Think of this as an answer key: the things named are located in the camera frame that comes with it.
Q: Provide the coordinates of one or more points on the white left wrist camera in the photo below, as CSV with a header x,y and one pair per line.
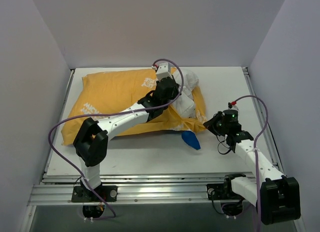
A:
x,y
162,71

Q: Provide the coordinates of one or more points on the yellow printed pillowcase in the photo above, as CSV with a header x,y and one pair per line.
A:
x,y
112,92

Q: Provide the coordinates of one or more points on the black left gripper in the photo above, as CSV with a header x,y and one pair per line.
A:
x,y
172,88

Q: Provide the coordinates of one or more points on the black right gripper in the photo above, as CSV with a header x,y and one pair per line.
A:
x,y
211,124

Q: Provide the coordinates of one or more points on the blue pillowcase inner flap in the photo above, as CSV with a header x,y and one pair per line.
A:
x,y
190,139

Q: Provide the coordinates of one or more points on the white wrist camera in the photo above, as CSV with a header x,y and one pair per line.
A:
x,y
162,71
233,106

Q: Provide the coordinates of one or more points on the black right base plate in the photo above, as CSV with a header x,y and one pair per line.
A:
x,y
216,191

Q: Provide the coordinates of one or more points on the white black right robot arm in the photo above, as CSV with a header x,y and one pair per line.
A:
x,y
275,196

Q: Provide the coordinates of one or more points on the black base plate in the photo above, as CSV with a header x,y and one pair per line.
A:
x,y
107,192
216,191

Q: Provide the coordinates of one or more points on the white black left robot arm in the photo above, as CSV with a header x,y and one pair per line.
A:
x,y
91,141

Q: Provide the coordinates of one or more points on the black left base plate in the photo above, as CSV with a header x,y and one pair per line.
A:
x,y
107,192

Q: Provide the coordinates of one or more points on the white pillow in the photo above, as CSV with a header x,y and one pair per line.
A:
x,y
185,104

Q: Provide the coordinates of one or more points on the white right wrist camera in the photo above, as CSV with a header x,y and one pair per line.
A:
x,y
233,106

